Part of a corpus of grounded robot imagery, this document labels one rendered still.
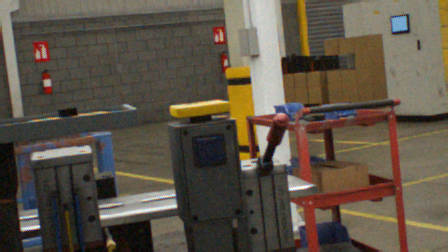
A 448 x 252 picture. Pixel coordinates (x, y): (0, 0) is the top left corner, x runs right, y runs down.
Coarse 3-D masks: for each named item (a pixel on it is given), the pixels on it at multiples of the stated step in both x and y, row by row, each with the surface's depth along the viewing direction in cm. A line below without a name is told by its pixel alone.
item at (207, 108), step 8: (184, 104) 90; (192, 104) 88; (200, 104) 86; (208, 104) 85; (216, 104) 85; (224, 104) 86; (176, 112) 85; (184, 112) 85; (192, 112) 85; (200, 112) 85; (208, 112) 85; (216, 112) 86; (224, 112) 86; (192, 120) 87; (200, 120) 87; (208, 120) 87
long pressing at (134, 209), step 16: (288, 176) 130; (160, 192) 128; (304, 192) 117; (112, 208) 118; (128, 208) 117; (144, 208) 113; (160, 208) 113; (176, 208) 113; (32, 224) 112; (112, 224) 111
